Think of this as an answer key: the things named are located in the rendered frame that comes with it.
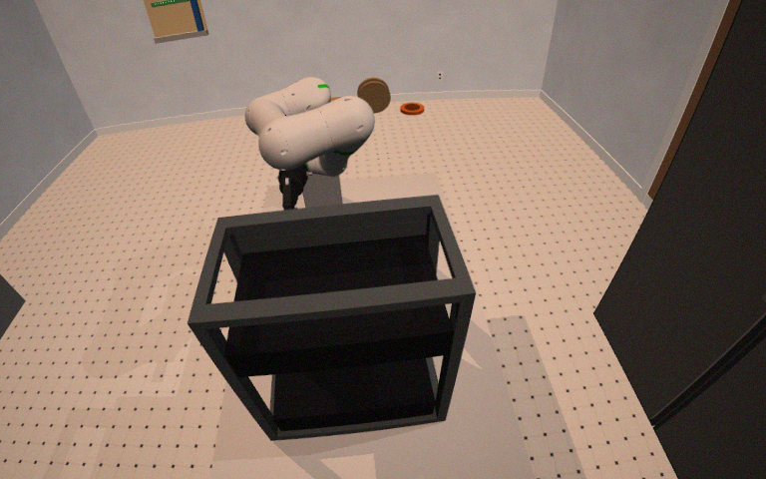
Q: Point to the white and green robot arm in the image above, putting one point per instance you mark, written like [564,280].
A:
[315,128]

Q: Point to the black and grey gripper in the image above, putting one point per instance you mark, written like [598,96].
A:
[291,188]

